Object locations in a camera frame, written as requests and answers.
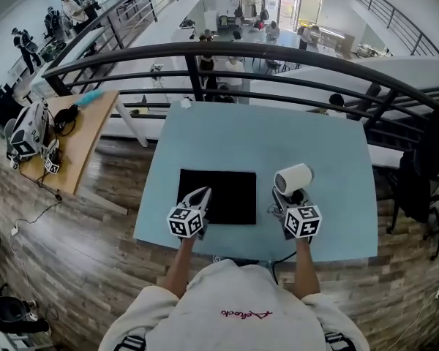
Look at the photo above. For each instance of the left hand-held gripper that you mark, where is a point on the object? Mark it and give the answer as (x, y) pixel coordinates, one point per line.
(186, 222)

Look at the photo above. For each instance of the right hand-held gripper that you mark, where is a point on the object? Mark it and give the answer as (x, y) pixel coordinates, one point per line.
(303, 221)

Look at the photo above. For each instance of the black cloth mat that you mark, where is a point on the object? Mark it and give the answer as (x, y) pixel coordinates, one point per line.
(234, 196)

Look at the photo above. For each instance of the person's right forearm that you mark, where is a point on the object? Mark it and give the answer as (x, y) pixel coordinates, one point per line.
(307, 269)

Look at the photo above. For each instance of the person's left forearm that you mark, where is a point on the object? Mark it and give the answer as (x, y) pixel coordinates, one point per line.
(179, 265)

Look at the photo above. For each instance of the light blue table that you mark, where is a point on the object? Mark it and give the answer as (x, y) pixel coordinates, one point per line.
(263, 137)

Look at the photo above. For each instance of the small white crumpled paper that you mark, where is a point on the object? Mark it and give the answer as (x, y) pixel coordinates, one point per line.
(186, 103)

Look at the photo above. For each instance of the person's white t-shirt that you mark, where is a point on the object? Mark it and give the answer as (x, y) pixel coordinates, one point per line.
(234, 298)

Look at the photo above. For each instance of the wooden table with white legs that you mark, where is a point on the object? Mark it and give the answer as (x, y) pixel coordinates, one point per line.
(88, 137)

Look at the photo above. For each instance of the black mesh office chair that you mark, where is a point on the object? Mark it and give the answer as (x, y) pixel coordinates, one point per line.
(420, 181)

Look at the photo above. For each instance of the teal cloth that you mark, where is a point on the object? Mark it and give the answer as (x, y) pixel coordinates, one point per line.
(89, 97)

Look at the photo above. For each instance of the spare hand-held gripper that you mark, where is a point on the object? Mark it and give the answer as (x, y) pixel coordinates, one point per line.
(14, 164)
(52, 165)

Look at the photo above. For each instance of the black headphones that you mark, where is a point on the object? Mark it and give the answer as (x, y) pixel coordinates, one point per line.
(66, 117)

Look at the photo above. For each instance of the black curved metal railing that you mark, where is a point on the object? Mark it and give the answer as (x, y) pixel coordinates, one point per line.
(241, 49)

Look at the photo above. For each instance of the white and gray backpack device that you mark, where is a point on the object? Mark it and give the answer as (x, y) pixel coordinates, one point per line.
(27, 130)

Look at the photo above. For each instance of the black straight walkway railing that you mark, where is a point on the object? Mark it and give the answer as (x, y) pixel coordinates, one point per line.
(139, 17)

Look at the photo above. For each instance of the black stair railing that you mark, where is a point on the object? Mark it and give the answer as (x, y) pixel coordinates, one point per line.
(395, 17)

